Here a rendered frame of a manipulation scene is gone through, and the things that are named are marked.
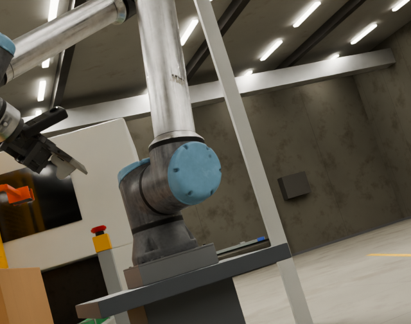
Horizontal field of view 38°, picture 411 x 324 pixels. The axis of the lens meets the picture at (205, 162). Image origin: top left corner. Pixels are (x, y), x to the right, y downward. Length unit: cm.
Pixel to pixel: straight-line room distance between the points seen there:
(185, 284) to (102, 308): 20
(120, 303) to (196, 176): 36
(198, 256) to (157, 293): 22
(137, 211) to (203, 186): 24
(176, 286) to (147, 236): 24
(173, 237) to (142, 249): 9
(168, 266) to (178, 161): 29
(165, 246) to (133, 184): 19
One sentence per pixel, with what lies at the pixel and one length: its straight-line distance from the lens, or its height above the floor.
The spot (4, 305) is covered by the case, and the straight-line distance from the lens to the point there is 224.
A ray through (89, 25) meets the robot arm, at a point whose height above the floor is 148.
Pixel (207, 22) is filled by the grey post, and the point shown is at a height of 272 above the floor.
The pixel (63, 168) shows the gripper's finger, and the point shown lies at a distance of 145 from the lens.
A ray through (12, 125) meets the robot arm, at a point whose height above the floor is 118.
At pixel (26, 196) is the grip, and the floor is 121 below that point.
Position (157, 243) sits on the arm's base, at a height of 85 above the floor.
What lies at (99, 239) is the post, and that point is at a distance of 266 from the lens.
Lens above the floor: 77
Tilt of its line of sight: 9 degrees up
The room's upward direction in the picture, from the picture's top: 17 degrees counter-clockwise
